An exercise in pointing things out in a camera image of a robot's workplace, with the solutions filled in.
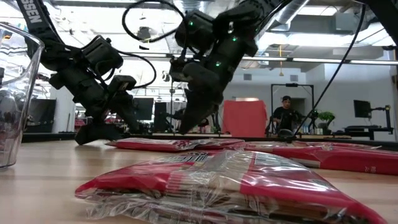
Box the long black hanging cable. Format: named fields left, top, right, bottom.
left=294, top=3, right=367, bottom=136

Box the person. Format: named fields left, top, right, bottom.
left=269, top=95, right=302, bottom=138

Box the black computer monitor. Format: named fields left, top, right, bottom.
left=132, top=97, right=155, bottom=121

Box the green potted plant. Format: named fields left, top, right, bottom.
left=317, top=111, right=336, bottom=131

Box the clear plastic container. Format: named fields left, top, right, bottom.
left=0, top=22, right=45, bottom=169

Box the black computer tower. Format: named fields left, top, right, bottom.
left=154, top=101, right=167, bottom=133

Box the red cloth panel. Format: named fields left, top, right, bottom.
left=222, top=100, right=268, bottom=138

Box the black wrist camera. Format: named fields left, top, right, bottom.
left=169, top=57, right=189, bottom=83
left=107, top=74, right=137, bottom=93

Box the silver ventilation duct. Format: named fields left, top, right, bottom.
left=269, top=0, right=312, bottom=27

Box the red popcorn bag clear wrap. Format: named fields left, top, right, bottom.
left=290, top=140, right=383, bottom=150
left=239, top=141, right=398, bottom=176
left=104, top=138, right=246, bottom=152
left=74, top=150, right=389, bottom=224

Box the black looped camera cable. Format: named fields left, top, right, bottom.
left=121, top=0, right=188, bottom=44

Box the black curved camera cable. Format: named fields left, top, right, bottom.
left=117, top=50, right=157, bottom=90

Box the black rig frame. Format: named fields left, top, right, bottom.
left=269, top=83, right=315, bottom=137

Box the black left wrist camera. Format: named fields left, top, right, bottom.
left=107, top=74, right=137, bottom=93

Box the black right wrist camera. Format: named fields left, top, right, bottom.
left=169, top=57, right=189, bottom=83

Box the long ceiling light bar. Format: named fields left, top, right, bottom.
left=118, top=52, right=398, bottom=66

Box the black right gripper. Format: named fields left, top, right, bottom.
left=169, top=46, right=249, bottom=135

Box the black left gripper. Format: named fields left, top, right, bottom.
left=49, top=70, right=141, bottom=146

